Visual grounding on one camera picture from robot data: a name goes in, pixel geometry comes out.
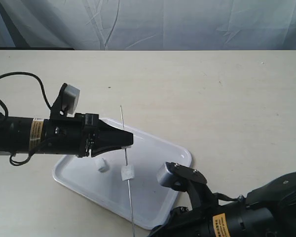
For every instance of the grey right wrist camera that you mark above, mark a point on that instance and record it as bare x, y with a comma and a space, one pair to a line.
178, 177

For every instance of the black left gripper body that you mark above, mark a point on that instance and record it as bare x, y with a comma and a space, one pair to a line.
70, 135

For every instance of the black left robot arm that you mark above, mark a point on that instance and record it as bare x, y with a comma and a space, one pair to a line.
20, 135

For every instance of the white marshmallow top piece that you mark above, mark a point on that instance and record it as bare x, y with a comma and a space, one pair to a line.
100, 164

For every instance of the thin metal skewer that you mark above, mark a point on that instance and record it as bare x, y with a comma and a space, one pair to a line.
130, 196

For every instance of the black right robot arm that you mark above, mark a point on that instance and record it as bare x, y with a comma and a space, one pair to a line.
268, 211

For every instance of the white marshmallow piece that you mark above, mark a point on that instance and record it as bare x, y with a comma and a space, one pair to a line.
127, 173
126, 147
100, 164

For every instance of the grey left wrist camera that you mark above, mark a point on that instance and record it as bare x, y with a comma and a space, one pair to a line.
66, 102

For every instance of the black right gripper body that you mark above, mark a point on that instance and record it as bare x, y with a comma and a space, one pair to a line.
201, 221

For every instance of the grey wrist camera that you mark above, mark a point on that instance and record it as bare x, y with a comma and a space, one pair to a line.
178, 177
66, 102

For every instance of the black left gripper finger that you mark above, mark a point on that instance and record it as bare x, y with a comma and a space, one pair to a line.
106, 138

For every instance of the white marshmallow bottom piece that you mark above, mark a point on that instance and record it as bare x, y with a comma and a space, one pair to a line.
127, 173

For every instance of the white plastic tray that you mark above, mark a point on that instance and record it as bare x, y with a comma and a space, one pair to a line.
151, 201

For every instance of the white backdrop cloth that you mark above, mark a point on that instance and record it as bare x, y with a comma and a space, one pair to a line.
149, 24

